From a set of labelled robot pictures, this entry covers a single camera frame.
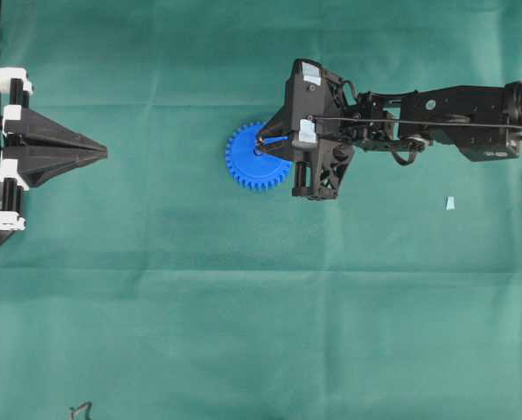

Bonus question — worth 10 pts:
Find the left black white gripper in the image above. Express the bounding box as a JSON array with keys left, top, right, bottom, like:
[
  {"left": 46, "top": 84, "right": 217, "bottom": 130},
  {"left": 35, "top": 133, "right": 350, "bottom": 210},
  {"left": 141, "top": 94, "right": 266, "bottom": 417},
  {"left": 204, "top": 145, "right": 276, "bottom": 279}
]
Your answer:
[{"left": 0, "top": 67, "right": 108, "bottom": 231}]

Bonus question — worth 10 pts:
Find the light blue tape piece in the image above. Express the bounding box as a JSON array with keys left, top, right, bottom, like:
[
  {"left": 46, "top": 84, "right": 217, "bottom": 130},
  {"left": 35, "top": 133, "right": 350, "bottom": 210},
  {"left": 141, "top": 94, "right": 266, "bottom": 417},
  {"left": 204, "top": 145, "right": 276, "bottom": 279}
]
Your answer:
[{"left": 445, "top": 196, "right": 456, "bottom": 211}]

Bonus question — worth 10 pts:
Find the green table cloth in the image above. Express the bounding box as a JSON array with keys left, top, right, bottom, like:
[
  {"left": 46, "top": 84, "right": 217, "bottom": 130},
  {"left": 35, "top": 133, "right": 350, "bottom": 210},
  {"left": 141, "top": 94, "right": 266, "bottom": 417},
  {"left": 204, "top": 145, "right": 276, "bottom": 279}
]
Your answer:
[{"left": 0, "top": 1, "right": 522, "bottom": 419}]

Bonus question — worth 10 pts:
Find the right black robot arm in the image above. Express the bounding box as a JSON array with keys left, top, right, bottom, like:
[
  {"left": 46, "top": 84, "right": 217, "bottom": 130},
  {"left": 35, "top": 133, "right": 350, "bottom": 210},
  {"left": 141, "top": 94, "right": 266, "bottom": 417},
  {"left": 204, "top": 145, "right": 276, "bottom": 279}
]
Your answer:
[{"left": 256, "top": 59, "right": 522, "bottom": 200}]

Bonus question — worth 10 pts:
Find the blue plastic gear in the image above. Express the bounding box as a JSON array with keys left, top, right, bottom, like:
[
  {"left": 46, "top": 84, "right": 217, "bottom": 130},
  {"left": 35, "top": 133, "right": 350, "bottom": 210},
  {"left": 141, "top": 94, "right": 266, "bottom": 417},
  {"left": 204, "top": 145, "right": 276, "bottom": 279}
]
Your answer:
[{"left": 225, "top": 122, "right": 292, "bottom": 192}]

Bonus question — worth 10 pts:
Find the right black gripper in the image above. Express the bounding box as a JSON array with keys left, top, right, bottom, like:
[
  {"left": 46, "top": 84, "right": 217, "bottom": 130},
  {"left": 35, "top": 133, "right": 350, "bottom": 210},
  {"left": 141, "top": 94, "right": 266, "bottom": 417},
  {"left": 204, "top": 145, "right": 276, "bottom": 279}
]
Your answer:
[{"left": 258, "top": 59, "right": 354, "bottom": 200}]

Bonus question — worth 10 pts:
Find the thin bent wire clip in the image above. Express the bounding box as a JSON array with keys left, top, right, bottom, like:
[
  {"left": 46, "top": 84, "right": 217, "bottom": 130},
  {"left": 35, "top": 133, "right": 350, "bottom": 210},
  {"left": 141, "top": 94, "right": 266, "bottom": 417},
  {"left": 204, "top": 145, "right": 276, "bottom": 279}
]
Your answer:
[{"left": 68, "top": 401, "right": 93, "bottom": 420}]

